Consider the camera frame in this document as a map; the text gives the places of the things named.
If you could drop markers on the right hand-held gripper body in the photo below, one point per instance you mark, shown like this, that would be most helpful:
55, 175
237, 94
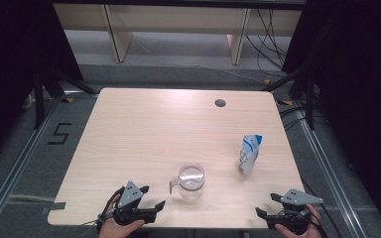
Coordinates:
299, 197

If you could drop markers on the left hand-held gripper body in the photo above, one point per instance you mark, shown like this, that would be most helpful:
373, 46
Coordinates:
130, 195

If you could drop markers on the blue and white milk carton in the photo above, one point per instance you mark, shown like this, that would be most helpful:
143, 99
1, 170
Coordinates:
248, 155

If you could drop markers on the person's right hand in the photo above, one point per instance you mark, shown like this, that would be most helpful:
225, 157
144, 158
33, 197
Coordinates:
312, 229

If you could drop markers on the person's left hand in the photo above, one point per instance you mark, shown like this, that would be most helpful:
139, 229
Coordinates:
115, 230

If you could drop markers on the grey tape strip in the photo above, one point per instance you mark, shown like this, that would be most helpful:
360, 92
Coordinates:
54, 207

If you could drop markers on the yellow black tape marker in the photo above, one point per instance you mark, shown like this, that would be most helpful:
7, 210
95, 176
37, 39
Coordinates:
68, 99
285, 102
267, 81

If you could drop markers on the black metal stand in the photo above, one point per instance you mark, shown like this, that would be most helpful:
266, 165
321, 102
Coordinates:
309, 99
39, 99

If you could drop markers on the tan floor strip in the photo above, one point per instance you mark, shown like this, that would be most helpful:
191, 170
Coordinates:
13, 198

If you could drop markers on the dark curtain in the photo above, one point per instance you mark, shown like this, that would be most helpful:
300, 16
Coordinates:
13, 66
360, 82

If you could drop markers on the light wooden desk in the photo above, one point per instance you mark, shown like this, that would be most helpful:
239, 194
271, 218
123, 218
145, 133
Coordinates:
178, 18

